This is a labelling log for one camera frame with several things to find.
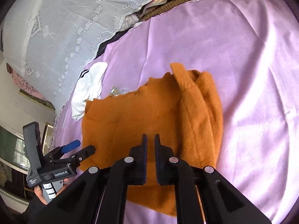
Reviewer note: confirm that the white framed window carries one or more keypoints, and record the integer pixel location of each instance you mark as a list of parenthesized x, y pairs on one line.
[(14, 154)]

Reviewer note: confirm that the white small garment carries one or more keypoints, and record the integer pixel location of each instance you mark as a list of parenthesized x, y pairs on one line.
[(88, 86)]

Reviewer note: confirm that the orange knit cardigan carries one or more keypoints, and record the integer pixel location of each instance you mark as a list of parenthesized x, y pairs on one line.
[(140, 112)]

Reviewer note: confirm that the purple bed sheet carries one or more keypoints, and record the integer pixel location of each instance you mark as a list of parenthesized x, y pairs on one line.
[(245, 63)]

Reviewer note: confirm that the person's left hand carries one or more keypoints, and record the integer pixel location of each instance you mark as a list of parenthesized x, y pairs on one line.
[(39, 194)]

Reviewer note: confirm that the clear plastic bag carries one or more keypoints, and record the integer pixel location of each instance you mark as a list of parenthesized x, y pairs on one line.
[(114, 91)]

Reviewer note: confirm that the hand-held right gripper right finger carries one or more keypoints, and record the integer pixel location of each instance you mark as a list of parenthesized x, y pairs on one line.
[(157, 158)]

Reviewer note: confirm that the dark green patterned cloth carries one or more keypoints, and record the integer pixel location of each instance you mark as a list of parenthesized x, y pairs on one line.
[(37, 100)]

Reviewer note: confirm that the person's left forearm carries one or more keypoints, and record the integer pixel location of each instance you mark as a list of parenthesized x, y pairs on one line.
[(35, 211)]

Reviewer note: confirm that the white lace cover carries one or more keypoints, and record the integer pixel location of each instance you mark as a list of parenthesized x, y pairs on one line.
[(58, 28)]

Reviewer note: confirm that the folded pink patterned cloth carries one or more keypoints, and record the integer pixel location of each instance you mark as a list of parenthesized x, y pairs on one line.
[(156, 1)]

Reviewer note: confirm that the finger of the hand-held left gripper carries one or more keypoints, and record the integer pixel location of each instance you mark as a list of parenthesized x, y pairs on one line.
[(70, 145), (86, 151)]

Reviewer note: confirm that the gold wooden frame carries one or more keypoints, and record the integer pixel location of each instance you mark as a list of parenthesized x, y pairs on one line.
[(48, 133)]

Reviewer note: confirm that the pink floral quilt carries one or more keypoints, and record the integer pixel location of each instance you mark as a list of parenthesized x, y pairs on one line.
[(23, 81)]

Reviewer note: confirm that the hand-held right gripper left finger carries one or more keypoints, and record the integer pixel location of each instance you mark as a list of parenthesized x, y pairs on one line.
[(144, 158)]

